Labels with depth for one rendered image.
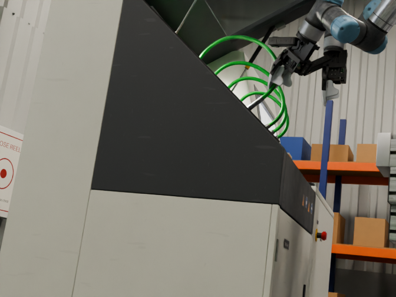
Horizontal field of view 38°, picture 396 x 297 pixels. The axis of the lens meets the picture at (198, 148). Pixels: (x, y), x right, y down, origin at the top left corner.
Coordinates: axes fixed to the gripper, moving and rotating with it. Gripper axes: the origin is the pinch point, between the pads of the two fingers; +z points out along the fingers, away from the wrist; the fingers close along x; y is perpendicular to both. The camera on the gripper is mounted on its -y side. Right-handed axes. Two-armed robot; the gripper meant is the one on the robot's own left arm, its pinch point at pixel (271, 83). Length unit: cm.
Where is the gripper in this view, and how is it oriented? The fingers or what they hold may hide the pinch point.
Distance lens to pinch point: 198.9
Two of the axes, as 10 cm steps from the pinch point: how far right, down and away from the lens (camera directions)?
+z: -4.6, 7.7, 4.5
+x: 7.2, 0.3, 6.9
